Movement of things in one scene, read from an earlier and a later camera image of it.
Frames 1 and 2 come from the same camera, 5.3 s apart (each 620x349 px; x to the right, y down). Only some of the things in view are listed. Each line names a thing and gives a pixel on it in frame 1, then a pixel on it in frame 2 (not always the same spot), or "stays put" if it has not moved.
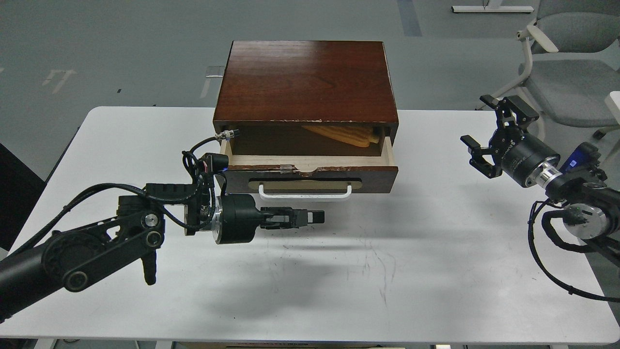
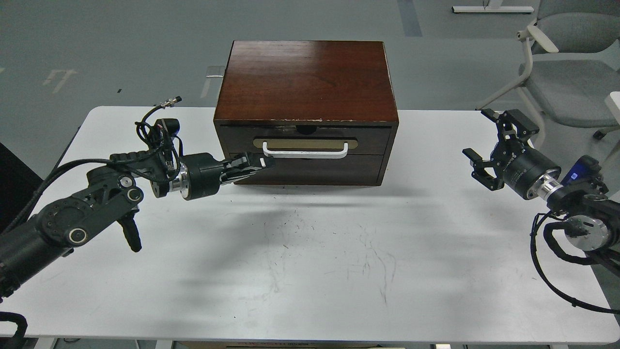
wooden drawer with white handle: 311,177 → 309,142
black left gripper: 237,219 → 200,175
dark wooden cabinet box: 268,90 stays put
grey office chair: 574,64 stays put
